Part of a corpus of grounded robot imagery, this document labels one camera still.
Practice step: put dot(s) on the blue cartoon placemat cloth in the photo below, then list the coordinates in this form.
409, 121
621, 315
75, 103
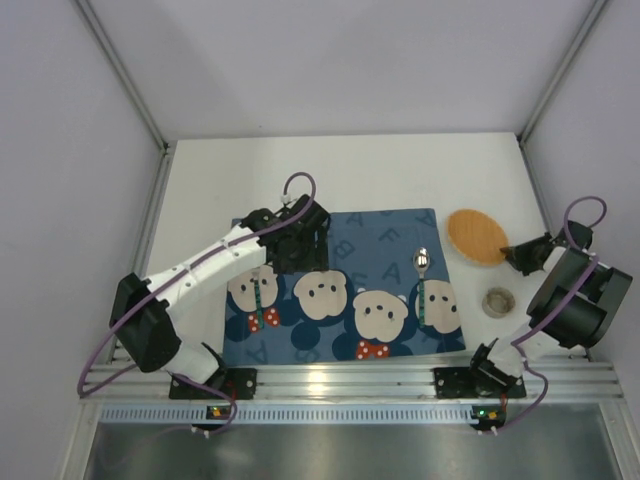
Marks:
362, 308

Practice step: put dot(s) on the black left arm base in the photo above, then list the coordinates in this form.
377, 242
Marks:
237, 383

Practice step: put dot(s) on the left aluminium frame post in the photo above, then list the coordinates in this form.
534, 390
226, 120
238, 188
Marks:
96, 29

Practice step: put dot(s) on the slotted grey cable duct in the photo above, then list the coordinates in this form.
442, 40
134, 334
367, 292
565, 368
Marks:
294, 414

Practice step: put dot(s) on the small clear glass cup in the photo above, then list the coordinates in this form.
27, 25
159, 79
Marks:
498, 302

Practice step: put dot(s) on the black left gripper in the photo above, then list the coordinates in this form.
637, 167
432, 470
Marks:
312, 240

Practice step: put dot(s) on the aluminium mounting rail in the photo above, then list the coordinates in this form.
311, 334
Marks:
568, 379

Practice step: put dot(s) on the aluminium frame post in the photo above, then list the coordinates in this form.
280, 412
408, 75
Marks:
586, 28
96, 29

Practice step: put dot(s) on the metal fork patterned handle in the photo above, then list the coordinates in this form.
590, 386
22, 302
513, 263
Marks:
258, 320

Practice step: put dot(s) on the round wooden plate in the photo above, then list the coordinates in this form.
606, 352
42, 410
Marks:
477, 237

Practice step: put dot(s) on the metal spoon patterned handle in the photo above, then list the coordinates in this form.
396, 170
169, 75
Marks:
421, 263

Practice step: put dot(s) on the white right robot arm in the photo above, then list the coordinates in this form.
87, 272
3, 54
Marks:
574, 306

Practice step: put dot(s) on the right aluminium frame post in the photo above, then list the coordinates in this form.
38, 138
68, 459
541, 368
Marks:
586, 28

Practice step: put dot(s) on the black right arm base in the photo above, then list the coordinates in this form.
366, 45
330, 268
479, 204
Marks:
481, 379

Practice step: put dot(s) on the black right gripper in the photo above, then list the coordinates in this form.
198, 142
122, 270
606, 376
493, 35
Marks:
536, 253

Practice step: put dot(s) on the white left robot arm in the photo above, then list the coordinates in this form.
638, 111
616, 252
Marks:
145, 311

